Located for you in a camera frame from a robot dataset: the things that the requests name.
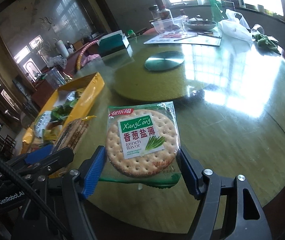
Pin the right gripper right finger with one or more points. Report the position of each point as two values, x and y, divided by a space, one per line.
244 217

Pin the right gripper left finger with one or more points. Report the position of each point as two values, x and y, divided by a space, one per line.
63 199

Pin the yellow brown biscuit pack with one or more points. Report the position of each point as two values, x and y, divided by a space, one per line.
73 134

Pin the round scallion cracker pack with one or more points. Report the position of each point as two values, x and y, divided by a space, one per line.
142 143

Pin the green pea snack packet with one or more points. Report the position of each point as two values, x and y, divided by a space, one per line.
60 113

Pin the yellow cardboard tray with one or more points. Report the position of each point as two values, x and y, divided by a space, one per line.
86 89

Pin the hula hoop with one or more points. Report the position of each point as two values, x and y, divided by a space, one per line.
82 53

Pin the pink cloth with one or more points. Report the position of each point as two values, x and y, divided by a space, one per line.
88 59

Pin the white thermos bottle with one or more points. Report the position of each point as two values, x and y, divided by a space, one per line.
61 48

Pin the teal tissue box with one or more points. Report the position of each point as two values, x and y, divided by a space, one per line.
112 43

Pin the green vegetable bundle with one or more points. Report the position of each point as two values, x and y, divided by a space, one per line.
264 43

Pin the glass jar dark lid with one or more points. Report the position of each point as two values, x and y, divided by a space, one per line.
153 9

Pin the clear plastic food container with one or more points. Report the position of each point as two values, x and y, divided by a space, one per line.
172 24

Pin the red label bottle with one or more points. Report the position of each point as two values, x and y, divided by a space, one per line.
164 13

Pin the printed paper mat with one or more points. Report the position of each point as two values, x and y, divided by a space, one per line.
208 38

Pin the white plastic bag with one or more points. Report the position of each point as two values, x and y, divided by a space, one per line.
235 26

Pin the metal dish with food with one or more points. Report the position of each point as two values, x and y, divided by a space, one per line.
200 25

